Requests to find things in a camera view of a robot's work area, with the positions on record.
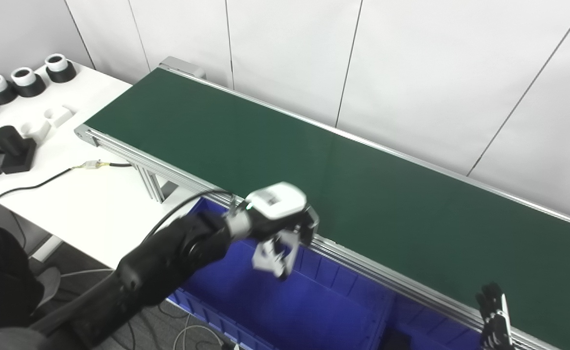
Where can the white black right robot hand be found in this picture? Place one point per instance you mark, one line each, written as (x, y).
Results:
(494, 321)

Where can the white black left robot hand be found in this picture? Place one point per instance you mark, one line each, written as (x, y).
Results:
(277, 204)

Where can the white square part with hole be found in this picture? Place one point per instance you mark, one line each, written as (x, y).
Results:
(265, 260)

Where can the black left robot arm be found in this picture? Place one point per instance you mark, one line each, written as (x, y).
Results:
(163, 262)

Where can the blue plastic bin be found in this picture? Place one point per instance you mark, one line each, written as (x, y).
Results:
(290, 311)
(431, 325)

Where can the green conveyor belt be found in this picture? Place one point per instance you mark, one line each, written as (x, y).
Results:
(363, 184)

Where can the aluminium conveyor leg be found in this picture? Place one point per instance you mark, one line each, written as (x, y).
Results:
(153, 184)

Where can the white table leg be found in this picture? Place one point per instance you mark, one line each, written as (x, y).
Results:
(46, 248)

